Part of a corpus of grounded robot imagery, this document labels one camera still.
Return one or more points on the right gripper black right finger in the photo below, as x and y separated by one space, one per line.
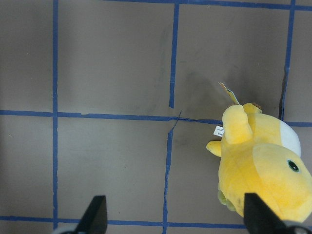
260 219

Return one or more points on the yellow plush toy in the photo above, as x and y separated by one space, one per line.
261 154

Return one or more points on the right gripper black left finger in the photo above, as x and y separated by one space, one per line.
93 221

